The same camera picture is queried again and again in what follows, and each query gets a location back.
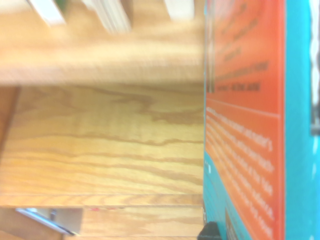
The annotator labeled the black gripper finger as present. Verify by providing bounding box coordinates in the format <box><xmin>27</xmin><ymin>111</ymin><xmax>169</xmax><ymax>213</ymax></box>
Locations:
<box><xmin>197</xmin><ymin>221</ymin><xmax>223</xmax><ymax>240</ymax></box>

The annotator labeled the blue paperback book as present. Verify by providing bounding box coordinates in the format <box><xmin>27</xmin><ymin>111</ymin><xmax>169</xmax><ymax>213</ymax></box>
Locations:
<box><xmin>202</xmin><ymin>0</ymin><xmax>320</xmax><ymax>240</ymax></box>

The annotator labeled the wooden bookshelf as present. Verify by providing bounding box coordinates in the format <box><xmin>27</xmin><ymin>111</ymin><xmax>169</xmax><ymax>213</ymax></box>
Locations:
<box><xmin>0</xmin><ymin>0</ymin><xmax>208</xmax><ymax>240</ymax></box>

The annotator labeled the white red-print book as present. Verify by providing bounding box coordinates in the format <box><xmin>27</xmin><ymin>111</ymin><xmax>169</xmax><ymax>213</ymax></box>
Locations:
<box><xmin>81</xmin><ymin>0</ymin><xmax>134</xmax><ymax>35</ymax></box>

